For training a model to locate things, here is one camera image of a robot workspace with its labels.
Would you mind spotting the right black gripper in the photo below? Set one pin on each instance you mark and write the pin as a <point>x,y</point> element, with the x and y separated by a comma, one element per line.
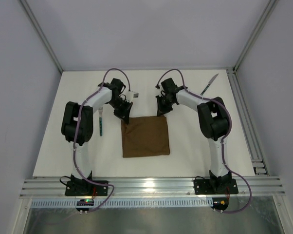
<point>164,105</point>

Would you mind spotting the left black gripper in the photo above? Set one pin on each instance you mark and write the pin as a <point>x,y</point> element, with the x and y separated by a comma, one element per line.
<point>123,109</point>

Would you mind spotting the brown cloth napkin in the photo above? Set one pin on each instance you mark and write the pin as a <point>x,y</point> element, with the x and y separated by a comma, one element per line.
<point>145,136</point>

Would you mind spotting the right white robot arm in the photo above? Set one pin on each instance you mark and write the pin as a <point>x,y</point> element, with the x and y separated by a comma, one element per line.
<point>215,125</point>

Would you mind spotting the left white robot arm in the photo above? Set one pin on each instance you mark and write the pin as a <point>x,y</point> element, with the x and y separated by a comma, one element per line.
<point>77,128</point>

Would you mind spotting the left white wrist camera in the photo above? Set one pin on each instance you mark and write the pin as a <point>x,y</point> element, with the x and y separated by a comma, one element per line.
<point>130,95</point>

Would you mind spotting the fork with green handle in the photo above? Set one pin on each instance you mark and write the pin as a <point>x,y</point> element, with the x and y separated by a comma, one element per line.
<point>100,111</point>

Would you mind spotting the knife with green handle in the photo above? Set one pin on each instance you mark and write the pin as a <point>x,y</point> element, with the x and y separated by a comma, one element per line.
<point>209,84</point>

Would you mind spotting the aluminium mounting rail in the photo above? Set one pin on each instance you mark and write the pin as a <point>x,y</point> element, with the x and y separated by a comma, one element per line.
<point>49,187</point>

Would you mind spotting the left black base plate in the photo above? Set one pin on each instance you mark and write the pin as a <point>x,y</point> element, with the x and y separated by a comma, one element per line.
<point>83,188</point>

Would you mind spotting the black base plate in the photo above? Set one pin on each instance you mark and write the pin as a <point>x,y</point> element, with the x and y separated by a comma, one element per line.
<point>83,188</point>
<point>215,186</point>

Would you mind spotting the slotted cable duct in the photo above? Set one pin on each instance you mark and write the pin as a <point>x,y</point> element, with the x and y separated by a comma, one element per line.
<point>153,202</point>

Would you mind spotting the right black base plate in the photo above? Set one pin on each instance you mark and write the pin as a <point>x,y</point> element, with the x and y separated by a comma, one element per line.
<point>215,186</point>

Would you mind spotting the right side aluminium rail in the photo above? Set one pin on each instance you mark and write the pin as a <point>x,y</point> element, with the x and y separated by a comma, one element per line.
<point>256,153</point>

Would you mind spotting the left aluminium frame post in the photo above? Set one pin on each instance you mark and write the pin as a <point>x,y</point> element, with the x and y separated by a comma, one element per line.
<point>40,33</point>

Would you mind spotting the aluminium frame post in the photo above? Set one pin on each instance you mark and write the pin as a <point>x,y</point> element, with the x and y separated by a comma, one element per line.
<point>40,33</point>
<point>261,22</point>

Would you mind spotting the right aluminium frame post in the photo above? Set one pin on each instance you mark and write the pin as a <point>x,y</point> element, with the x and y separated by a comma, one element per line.
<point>261,22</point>

